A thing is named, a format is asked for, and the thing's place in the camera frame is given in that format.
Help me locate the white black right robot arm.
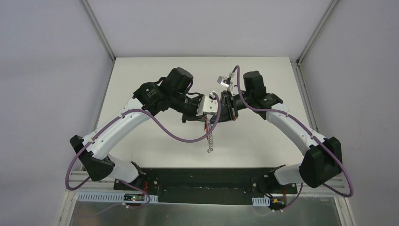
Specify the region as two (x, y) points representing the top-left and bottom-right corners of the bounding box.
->
(218, 71), (342, 193)

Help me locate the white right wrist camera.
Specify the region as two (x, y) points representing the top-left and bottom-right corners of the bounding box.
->
(217, 72), (235, 93)

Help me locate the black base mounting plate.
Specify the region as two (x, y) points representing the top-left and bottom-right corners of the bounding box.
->
(132, 168), (298, 205)

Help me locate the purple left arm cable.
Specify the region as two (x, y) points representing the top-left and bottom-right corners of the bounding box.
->
(64, 92), (223, 210)

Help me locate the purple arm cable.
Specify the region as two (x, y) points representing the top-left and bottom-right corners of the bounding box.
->
(232, 65), (355, 216)
(64, 92), (223, 210)

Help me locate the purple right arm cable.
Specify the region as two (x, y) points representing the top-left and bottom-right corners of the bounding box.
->
(232, 65), (355, 216)

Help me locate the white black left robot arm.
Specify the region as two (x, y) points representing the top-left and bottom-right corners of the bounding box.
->
(70, 67), (221, 190)

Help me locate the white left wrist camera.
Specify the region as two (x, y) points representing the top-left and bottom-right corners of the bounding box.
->
(197, 90), (219, 115)

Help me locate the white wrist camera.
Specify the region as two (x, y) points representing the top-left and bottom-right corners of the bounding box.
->
(197, 90), (219, 115)
(217, 72), (235, 93)

